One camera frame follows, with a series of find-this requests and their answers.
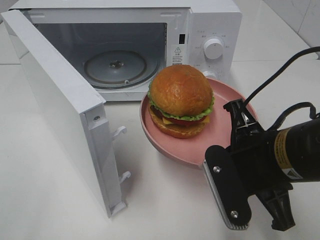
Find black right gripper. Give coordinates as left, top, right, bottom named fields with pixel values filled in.
left=223, top=99, right=295, bottom=231

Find pink round plate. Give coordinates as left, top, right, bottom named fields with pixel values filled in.
left=140, top=78, right=245, bottom=167

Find burger with lettuce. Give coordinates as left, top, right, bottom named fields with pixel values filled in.
left=147, top=64, right=215, bottom=139

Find white microwave door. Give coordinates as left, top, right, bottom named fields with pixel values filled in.
left=1, top=10, right=131, bottom=217

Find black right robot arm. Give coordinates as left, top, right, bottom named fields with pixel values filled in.
left=223, top=99, right=320, bottom=231

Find white lower timer knob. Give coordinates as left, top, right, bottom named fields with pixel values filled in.
left=203, top=70, right=218, bottom=80

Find white upper power knob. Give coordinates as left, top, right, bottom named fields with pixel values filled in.
left=203, top=36, right=224, bottom=60

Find white warning label sticker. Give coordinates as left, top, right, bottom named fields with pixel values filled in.
left=169, top=44, right=185, bottom=65

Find glass turntable plate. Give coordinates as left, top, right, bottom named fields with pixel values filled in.
left=84, top=50, right=160, bottom=90

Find white microwave oven body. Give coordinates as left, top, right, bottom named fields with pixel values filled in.
left=2, top=0, right=242, bottom=101

